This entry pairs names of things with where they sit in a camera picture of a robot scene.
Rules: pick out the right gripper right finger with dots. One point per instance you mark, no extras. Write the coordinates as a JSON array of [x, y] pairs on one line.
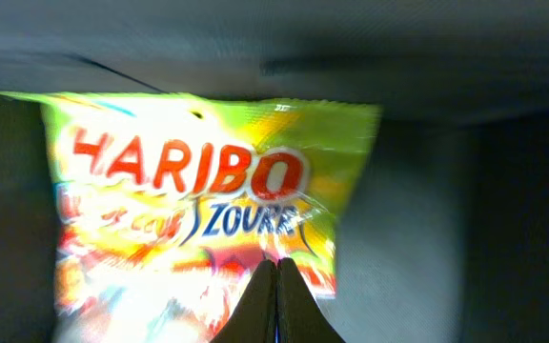
[[299, 319]]

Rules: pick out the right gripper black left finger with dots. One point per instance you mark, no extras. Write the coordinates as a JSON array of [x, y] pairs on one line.
[[253, 319]]

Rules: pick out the Haribo gummy bag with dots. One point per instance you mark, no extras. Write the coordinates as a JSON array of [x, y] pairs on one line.
[[169, 202]]

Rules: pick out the dark green open box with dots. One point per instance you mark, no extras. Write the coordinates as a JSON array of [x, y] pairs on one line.
[[447, 236]]

